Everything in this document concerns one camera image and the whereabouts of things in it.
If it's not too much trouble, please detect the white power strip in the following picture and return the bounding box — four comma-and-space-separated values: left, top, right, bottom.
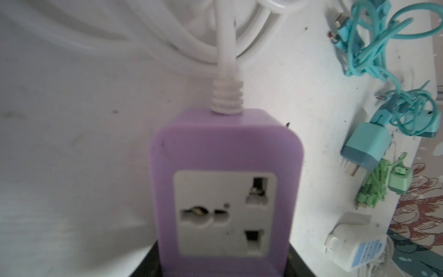
325, 212, 387, 272

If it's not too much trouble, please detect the teal charger round plug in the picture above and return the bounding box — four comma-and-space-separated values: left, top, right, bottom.
370, 81, 441, 138

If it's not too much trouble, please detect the teal charger with cable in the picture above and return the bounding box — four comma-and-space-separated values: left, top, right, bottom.
328, 1, 443, 172

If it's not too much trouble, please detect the white power strip cord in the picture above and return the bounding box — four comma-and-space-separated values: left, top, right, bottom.
0, 0, 312, 115

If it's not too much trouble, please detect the green charger with cable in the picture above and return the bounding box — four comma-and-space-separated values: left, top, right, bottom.
355, 152, 413, 208

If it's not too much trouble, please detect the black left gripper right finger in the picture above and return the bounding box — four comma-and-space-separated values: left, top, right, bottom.
283, 244, 315, 277

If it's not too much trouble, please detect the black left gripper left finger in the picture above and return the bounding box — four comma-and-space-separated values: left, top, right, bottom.
130, 241, 163, 277

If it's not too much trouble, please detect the purple power strip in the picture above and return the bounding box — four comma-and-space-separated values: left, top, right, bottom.
150, 109, 304, 277

